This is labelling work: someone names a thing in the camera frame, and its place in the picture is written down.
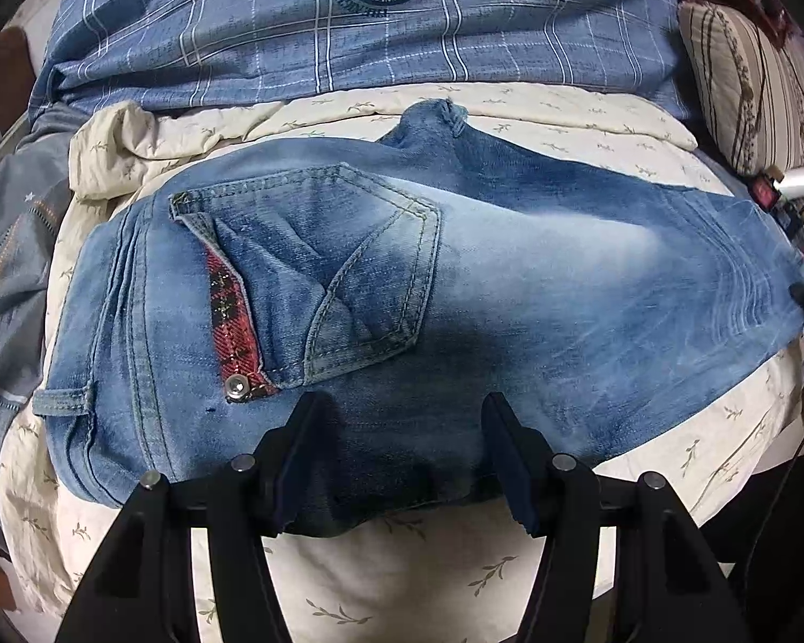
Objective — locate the cream leaf-print bedsheet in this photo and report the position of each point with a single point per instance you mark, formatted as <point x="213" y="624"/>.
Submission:
<point x="409" y="576"/>

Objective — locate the striped beige pillow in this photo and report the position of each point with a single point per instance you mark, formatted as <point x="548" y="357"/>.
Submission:
<point x="744" y="80"/>

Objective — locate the blue denim pants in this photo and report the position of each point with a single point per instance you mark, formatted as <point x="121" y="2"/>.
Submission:
<point x="509" y="281"/>

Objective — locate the small red box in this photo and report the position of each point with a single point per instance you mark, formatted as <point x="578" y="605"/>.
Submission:
<point x="766" y="192"/>

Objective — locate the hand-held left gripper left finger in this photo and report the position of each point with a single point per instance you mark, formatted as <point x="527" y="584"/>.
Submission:
<point x="301" y="455"/>

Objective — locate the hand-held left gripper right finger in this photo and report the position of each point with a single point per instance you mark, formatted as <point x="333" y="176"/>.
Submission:
<point x="516" y="475"/>

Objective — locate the grey cloth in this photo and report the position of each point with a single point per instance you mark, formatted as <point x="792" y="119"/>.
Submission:
<point x="13" y="248"/>

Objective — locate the blue plaid quilt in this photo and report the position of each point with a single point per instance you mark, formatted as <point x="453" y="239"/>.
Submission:
<point x="241" y="27"/>

